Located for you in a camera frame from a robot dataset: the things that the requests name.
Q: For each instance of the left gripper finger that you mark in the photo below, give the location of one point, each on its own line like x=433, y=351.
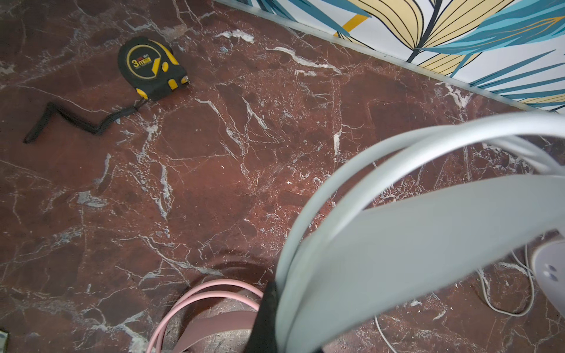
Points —
x=262, y=338

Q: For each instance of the pink cat-ear headphones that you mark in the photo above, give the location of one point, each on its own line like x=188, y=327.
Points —
x=200, y=329

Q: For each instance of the white headphones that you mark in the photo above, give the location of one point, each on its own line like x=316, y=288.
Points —
x=345, y=261

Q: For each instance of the black hex key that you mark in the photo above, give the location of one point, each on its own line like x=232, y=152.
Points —
x=77, y=121

